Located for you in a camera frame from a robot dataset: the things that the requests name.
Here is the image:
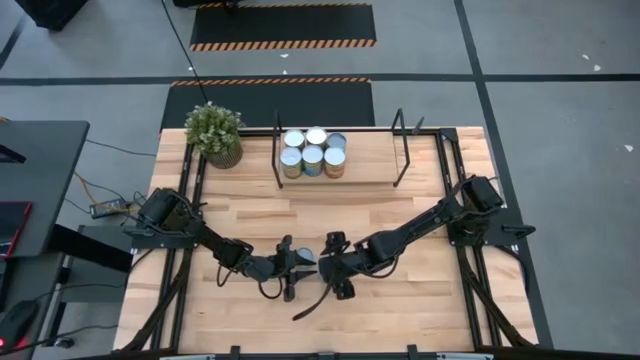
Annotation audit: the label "red-edged black tablet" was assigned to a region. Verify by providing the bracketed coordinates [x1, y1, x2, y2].
[0, 200, 34, 259]

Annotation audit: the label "black flat cable strap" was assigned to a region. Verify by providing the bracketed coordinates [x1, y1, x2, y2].
[291, 283, 333, 322]

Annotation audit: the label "dark grey desk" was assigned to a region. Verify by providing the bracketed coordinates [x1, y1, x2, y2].
[0, 119, 91, 259]

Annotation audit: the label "green potted plant wicker pot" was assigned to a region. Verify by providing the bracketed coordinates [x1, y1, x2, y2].
[183, 101, 246, 170]

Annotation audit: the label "black floor mat striped edge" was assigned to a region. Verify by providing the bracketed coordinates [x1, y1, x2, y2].
[159, 77, 376, 131]

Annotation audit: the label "black box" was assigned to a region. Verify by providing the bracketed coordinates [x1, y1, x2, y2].
[14, 0, 90, 32]

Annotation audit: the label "black floor mat striped edges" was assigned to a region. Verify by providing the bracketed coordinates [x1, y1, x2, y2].
[188, 2, 378, 53]

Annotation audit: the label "black floor cable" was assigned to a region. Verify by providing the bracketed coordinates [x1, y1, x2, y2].
[160, 0, 210, 105]

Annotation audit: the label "light blue object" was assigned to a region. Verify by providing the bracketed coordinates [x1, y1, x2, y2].
[283, 129, 307, 150]

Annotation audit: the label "tin can purple label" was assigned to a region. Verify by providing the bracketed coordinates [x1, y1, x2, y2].
[305, 126, 329, 148]

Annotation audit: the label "black stand bar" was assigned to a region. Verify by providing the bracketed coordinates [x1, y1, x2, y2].
[47, 223, 134, 274]

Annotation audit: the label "grey floor cable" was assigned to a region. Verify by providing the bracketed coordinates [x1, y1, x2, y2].
[84, 138, 157, 158]

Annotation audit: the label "black computer mouse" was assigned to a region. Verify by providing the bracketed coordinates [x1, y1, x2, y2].
[0, 299, 41, 351]

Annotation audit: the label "tin can orange label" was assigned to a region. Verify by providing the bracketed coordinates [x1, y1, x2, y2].
[323, 146, 347, 180]

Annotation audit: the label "black monitor edge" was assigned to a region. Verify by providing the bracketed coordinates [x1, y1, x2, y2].
[0, 143, 27, 165]

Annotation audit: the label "tin can green label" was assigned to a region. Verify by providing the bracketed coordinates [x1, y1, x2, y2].
[279, 146, 304, 180]

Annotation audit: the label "black power adapter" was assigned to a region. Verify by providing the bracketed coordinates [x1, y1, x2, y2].
[89, 198, 129, 220]

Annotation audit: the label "yellow cable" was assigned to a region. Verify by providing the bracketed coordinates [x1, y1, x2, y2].
[73, 171, 109, 209]

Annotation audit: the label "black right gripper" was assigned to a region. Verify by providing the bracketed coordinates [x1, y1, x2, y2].
[317, 230, 357, 302]

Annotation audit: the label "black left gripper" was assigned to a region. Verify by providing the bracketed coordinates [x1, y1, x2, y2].
[273, 233, 319, 303]

